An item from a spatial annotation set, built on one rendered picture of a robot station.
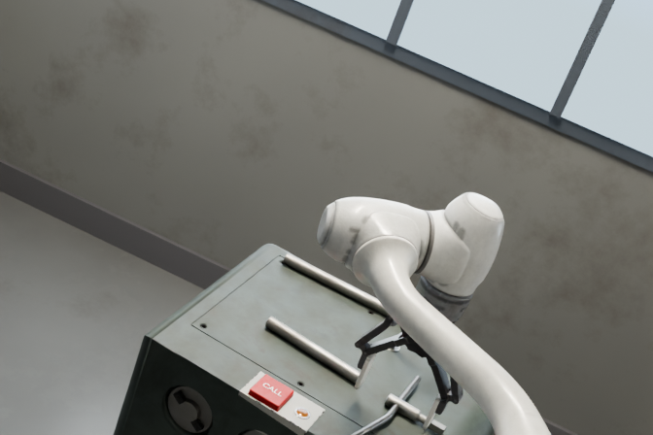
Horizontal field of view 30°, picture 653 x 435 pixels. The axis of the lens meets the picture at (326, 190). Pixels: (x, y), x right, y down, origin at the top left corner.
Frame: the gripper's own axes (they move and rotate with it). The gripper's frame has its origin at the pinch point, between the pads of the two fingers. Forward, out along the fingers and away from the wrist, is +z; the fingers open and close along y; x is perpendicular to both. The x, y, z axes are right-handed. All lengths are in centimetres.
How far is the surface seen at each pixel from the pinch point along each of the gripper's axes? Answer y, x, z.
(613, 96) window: -7, 194, -1
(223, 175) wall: -116, 181, 84
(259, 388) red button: -19.9, -12.0, 3.5
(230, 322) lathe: -33.4, 1.5, 4.7
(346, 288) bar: -22.2, 28.1, 2.9
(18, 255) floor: -165, 141, 130
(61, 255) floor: -155, 154, 130
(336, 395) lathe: -9.5, -1.2, 4.6
